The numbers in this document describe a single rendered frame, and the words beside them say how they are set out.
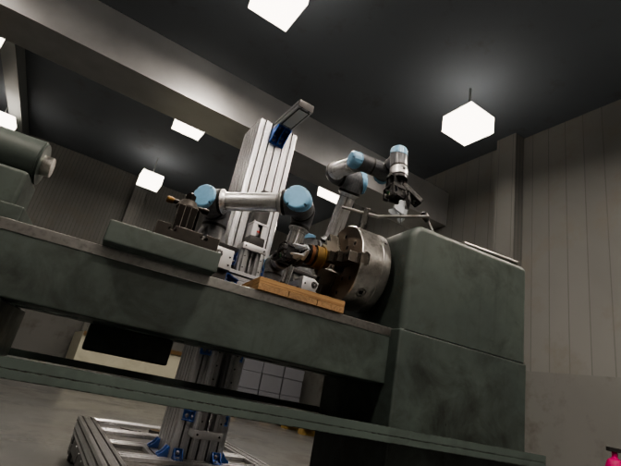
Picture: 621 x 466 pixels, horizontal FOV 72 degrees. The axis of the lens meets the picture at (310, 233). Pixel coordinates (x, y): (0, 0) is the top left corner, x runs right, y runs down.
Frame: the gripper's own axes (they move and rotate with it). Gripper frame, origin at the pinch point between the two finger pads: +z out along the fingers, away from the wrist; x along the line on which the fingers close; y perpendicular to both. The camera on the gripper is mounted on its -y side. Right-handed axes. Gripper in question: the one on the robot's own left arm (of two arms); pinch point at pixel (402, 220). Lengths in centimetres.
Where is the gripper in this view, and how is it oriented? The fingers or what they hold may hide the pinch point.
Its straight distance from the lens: 171.2
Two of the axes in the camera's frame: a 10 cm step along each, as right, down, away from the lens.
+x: 4.6, -3.9, -8.0
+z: -1.1, 8.7, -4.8
